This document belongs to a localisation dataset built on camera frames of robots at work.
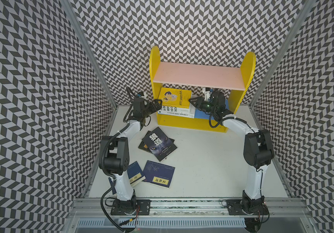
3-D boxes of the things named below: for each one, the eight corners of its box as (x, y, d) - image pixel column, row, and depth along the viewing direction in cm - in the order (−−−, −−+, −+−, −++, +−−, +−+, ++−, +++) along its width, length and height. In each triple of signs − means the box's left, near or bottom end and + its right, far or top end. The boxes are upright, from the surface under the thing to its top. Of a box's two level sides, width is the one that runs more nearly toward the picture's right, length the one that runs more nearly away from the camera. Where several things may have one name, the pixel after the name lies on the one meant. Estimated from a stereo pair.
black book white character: (159, 162, 89) (158, 161, 86) (141, 140, 99) (140, 138, 97) (177, 148, 95) (177, 146, 93) (158, 129, 105) (158, 126, 103)
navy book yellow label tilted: (132, 188, 80) (130, 186, 78) (124, 170, 87) (122, 168, 84) (146, 178, 84) (145, 176, 81) (137, 162, 90) (136, 160, 87)
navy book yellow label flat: (141, 180, 83) (140, 179, 81) (148, 161, 90) (147, 160, 88) (170, 188, 80) (169, 187, 79) (175, 168, 88) (175, 166, 86)
